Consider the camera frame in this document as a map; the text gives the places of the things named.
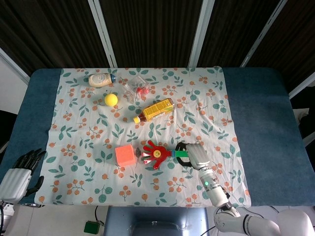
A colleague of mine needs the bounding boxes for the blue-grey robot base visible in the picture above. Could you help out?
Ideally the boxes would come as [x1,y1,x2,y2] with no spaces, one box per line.
[103,206,210,236]

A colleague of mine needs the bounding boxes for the orange sponge cube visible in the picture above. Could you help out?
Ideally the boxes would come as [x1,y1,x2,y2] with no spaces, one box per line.
[115,145,136,168]

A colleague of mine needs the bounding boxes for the floral patterned tablecloth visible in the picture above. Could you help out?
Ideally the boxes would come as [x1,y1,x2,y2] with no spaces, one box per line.
[34,66,252,207]

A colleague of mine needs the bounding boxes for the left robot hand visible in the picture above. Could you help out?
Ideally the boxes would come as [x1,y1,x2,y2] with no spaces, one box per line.
[0,148,46,204]

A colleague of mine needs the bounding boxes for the yellow label tea bottle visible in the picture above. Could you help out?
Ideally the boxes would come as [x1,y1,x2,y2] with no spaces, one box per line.
[133,98,176,124]

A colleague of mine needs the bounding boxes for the red hand-shaped clapper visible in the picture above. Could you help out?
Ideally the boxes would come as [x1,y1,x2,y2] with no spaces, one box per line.
[140,140,190,171]

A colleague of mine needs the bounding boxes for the yellow ball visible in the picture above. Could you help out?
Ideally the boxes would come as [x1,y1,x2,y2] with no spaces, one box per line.
[104,93,119,107]

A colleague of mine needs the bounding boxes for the clear plastic box red items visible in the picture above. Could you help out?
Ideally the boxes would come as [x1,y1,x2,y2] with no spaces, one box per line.
[123,76,151,103]

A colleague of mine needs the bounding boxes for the blue table cover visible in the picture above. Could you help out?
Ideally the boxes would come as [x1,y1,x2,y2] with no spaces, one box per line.
[0,67,315,207]

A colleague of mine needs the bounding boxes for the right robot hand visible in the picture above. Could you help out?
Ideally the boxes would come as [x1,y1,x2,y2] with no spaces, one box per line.
[175,142,211,171]

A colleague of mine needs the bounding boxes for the cream mayonnaise bottle blue cap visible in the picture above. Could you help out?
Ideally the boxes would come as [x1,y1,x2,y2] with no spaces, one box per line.
[88,73,117,88]

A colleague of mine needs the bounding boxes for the green floor box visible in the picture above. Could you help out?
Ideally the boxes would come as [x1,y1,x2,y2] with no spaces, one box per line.
[84,221,100,234]

